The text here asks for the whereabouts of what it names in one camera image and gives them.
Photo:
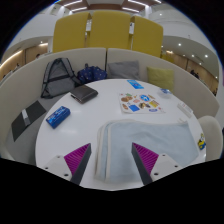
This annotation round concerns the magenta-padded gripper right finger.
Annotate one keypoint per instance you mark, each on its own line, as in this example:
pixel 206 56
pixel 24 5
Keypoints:
pixel 146 158

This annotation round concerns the grey backpack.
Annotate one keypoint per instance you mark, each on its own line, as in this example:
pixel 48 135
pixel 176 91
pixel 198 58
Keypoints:
pixel 58 78

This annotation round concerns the white armchair with grey seat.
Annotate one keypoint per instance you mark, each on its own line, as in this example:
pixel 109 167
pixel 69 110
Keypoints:
pixel 211 136

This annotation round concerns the yellow acoustic panel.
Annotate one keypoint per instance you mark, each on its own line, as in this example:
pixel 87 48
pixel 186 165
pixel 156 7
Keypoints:
pixel 147 36
pixel 70 33
pixel 110 30

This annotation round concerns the grey cushion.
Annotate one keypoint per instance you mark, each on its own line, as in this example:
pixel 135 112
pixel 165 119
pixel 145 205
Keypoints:
pixel 123 70

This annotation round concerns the small blue box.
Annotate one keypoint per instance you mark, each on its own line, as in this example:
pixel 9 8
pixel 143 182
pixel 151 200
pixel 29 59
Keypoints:
pixel 58 117

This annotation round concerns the yellow and blue toy figure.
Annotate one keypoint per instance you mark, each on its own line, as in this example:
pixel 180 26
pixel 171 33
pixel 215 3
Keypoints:
pixel 201 142

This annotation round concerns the blue card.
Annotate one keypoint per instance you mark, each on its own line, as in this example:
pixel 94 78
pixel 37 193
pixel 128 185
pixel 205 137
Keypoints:
pixel 135 84

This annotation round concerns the dark flat laptop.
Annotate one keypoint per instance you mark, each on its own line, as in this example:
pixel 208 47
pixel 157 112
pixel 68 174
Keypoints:
pixel 31 116

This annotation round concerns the light blue towel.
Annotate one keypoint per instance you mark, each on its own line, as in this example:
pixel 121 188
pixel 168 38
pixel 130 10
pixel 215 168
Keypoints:
pixel 160 138

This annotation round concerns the yellow-green cushion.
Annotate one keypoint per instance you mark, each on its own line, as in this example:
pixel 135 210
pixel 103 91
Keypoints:
pixel 160 78

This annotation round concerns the curved white sofa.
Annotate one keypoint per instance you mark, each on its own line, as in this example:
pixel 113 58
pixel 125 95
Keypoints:
pixel 23 83

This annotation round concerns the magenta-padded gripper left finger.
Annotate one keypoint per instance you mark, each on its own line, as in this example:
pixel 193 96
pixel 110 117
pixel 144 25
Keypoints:
pixel 77 158

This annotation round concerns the ceiling light strips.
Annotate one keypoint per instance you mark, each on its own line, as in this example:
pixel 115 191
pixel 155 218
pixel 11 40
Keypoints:
pixel 78 9

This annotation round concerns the navy dotted bag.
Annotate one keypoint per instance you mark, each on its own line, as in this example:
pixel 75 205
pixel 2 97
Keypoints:
pixel 91 74

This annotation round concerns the dark grey wallet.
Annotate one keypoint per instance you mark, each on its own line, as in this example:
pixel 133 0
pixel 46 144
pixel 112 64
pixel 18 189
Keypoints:
pixel 84 94

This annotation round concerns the person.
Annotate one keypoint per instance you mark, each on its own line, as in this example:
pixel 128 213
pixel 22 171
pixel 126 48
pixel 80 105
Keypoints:
pixel 194 74

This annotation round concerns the colourful sticker sheet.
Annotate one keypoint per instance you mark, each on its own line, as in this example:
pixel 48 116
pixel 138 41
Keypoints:
pixel 140 102

